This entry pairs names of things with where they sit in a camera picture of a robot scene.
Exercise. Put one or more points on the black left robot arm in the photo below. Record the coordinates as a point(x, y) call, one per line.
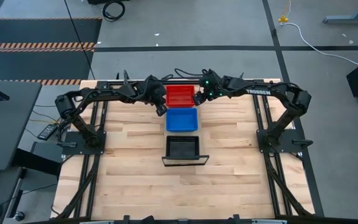
point(104, 92)

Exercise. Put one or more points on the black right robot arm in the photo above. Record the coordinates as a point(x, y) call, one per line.
point(259, 91)

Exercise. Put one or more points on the dark grey desk top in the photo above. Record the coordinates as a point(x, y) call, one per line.
point(8, 130)

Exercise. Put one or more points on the black slotted plastic basket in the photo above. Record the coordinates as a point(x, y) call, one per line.
point(182, 146)

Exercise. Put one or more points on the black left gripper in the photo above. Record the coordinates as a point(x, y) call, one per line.
point(154, 90)

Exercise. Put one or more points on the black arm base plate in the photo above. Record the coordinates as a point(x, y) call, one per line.
point(73, 147)
point(286, 144)

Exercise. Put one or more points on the red slotted plastic basket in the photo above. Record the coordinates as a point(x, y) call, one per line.
point(180, 95)

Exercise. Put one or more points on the black aluminium table frame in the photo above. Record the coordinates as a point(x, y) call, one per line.
point(256, 115)

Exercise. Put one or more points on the blue slotted plastic basket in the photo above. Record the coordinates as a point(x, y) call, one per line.
point(181, 119)

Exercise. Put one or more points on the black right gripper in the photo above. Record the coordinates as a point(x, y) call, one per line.
point(210, 87)

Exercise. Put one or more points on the grey metal desk leg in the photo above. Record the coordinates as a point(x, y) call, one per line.
point(346, 20)

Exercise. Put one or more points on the black power adapter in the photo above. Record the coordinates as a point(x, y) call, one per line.
point(47, 132)

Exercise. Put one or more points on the black hazard-striped floor mat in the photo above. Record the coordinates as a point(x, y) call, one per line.
point(26, 65)

